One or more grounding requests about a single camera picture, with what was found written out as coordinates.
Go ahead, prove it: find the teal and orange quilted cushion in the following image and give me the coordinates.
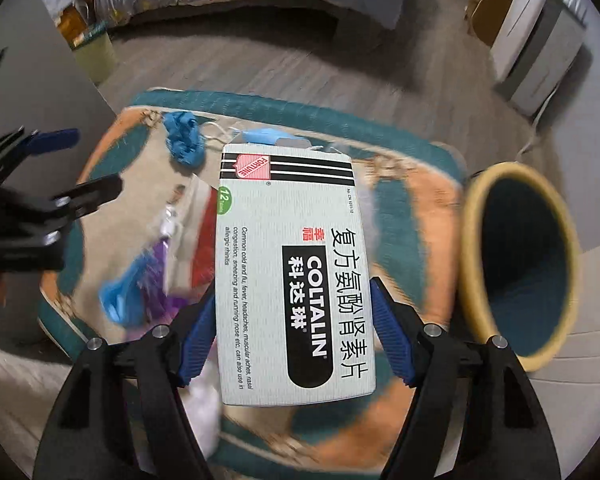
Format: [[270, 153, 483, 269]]
[[39, 89, 468, 468]]

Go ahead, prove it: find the brown cardboard box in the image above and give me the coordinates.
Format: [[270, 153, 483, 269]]
[[464, 0, 518, 46]]

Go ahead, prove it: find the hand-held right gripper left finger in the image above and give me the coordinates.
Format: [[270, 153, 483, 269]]
[[32, 292, 218, 480]]

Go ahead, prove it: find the orange wooden cabinet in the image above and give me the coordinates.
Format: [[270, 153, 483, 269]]
[[55, 5, 88, 46]]

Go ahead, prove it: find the purple wrapper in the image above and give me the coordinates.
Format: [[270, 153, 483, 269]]
[[145, 237, 191, 326]]

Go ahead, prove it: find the white medicine box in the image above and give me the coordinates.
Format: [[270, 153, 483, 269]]
[[216, 142, 378, 407]]

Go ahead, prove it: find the light blue crumpled plastic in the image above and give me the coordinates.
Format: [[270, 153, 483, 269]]
[[99, 252, 153, 326]]

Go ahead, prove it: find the red packet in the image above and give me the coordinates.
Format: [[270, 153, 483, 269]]
[[190, 240, 217, 288]]

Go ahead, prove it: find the pale green bin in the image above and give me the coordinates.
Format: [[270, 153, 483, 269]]
[[72, 22, 116, 83]]

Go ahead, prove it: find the clear plastic wrapper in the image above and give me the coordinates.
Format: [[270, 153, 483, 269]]
[[160, 187, 187, 238]]

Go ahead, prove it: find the white power cable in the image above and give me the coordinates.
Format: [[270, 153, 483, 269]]
[[517, 95, 553, 158]]

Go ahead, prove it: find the yellow and teal waste bin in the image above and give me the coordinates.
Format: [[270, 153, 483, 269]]
[[459, 161, 583, 373]]

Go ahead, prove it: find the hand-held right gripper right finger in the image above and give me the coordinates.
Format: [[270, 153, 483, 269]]
[[369, 276, 571, 480]]

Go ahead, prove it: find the light blue face mask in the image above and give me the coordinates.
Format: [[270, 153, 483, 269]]
[[202, 122, 331, 153]]

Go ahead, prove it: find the white and grey appliance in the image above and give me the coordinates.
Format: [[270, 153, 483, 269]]
[[490, 0, 593, 111]]

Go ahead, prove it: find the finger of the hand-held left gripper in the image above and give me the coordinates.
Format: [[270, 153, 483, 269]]
[[5, 176, 123, 248], [0, 127, 81, 171]]

